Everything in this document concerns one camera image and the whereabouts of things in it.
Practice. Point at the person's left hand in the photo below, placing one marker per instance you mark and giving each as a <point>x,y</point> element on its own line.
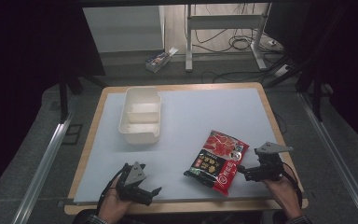
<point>112,207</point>

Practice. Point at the black floor socket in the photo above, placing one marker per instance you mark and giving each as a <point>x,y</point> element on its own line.
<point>72,134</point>

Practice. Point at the black metal stand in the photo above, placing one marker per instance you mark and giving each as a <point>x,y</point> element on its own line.
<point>317,93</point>
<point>63,96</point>

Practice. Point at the white power strip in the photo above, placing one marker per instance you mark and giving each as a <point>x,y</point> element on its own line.
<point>281,70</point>

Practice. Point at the white plastic storage box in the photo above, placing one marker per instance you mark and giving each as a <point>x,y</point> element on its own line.
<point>141,116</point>

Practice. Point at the white metal desk frame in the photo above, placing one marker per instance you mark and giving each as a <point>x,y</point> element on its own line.
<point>223,21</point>

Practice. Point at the white cabinet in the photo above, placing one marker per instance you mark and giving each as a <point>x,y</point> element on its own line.
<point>122,28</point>

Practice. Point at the aluminium rail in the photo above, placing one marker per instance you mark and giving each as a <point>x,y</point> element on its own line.
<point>335,155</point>
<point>40,174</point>

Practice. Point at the person's right hand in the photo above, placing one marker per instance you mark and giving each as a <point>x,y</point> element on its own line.
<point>286,196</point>

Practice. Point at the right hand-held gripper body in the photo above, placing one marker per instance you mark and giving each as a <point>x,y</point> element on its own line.
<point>270,165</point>

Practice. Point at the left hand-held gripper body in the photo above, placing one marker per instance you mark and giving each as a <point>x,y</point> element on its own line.
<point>135,174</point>

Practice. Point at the pale blue table mat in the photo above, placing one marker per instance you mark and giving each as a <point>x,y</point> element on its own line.
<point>186,124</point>

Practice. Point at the red and black snack packet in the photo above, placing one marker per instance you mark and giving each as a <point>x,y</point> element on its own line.
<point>217,161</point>

